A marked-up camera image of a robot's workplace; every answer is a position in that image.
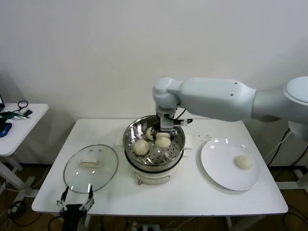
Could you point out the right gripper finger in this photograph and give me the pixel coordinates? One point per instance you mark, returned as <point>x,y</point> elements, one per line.
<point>155,133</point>
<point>173,134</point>

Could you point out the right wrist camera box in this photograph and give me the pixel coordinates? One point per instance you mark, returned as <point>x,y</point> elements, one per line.
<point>167,124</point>

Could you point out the white steamed baozi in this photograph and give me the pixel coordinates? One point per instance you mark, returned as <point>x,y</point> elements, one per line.
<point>141,147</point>
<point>244,162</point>
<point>163,142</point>
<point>149,134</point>

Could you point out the white round plate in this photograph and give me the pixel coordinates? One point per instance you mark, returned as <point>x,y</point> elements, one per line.
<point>214,176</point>

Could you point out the white side table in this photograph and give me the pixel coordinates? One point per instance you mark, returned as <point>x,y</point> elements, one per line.
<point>29,130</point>

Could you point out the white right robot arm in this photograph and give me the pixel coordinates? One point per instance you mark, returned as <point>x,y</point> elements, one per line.
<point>211,98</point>

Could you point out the white electric cooker base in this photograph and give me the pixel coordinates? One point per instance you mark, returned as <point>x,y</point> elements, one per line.
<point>154,178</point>

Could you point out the small black device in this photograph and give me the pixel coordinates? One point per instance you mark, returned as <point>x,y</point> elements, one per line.
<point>28,112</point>

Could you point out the stainless steel steamer basket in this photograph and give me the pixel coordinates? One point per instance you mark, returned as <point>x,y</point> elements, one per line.
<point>134,132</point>

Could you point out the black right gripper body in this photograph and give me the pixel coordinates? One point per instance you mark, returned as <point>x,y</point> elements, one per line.
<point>158,119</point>

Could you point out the glass pot lid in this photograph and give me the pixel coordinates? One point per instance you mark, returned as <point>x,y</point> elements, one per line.
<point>106,163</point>

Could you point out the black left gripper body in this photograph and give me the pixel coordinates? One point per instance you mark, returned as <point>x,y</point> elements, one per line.
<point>72,211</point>

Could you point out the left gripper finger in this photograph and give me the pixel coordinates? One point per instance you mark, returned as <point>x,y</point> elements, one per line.
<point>65,194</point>
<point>91,193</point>

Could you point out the blue object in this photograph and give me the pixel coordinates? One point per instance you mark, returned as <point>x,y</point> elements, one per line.
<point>6,128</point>

